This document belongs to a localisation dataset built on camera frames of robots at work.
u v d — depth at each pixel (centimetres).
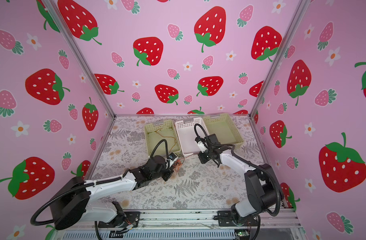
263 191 44
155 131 111
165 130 111
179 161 86
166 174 75
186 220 75
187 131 110
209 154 69
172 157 73
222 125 114
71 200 41
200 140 80
